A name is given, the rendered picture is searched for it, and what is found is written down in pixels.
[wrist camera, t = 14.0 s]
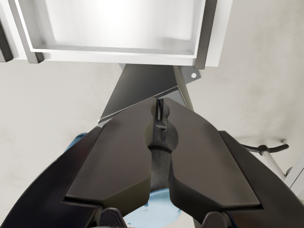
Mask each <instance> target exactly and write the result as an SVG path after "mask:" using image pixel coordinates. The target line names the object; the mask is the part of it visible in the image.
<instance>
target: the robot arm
mask: <svg viewBox="0 0 304 228"><path fill-rule="evenodd" d="M158 108H159V114H160V120H158ZM182 211H183V212H185V213H187V214H188V215H190V216H191V217H193V221H194V226H195V228H304V204H303V203H302V202H301V201H300V200H299V198H298V197H297V196H296V195H295V194H294V192H293V191H292V190H291V189H290V188H289V187H288V186H287V185H286V184H285V183H284V182H283V181H282V180H281V179H280V178H279V177H278V176H277V175H276V174H275V173H274V172H273V171H272V170H270V169H269V168H268V167H267V166H266V165H265V164H263V163H262V162H261V161H260V160H259V159H258V158H256V157H255V156H254V155H253V154H252V153H251V152H249V151H248V150H247V149H246V148H245V147H244V146H243V145H241V144H240V143H239V142H238V141H237V140H236V139H234V138H233V137H232V136H231V135H230V134H229V133H227V132H226V131H225V130H217V129H216V128H215V127H214V126H213V125H212V124H211V123H210V122H209V121H207V120H206V119H205V118H203V117H202V116H200V115H199V114H197V113H196V112H194V111H192V110H190V109H189V108H187V107H185V106H183V105H181V104H179V103H178V102H176V101H174V100H172V99H171V98H168V97H166V98H162V99H159V98H155V97H150V98H148V99H146V100H144V101H142V102H140V103H138V104H136V105H134V106H132V107H130V108H128V109H126V110H124V111H122V112H121V113H119V114H118V115H116V116H114V117H113V118H112V119H111V120H109V121H108V122H107V123H106V124H105V125H103V126H96V127H94V128H93V129H92V130H91V131H89V132H88V133H80V134H79V135H77V136H76V137H75V138H74V139H73V141H72V142H71V143H70V144H69V146H68V147H67V148H66V150H65V151H64V153H63V154H62V155H61V156H59V157H58V158H57V159H56V160H55V161H53V162H52V163H51V164H50V165H49V166H48V167H47V168H46V169H44V170H43V171H42V172H41V173H40V174H39V175H38V176H37V177H36V179H35V180H34V181H33V182H32V183H31V184H30V185H29V186H28V188H27V189H26V190H25V191H24V193H23V194H22V195H21V196H20V197H19V199H18V200H17V202H16V203H15V204H14V206H13V207H12V209H11V210H10V212H9V213H8V215H7V216H6V218H5V219H4V221H3V223H2V225H1V226H0V228H128V227H127V225H126V223H125V222H127V223H128V225H130V226H132V227H133V228H161V227H164V226H167V225H169V224H171V223H173V222H174V221H176V220H177V219H178V218H179V216H180V215H181V212H182ZM123 217H124V219H123ZM124 220H125V221H124Z"/></svg>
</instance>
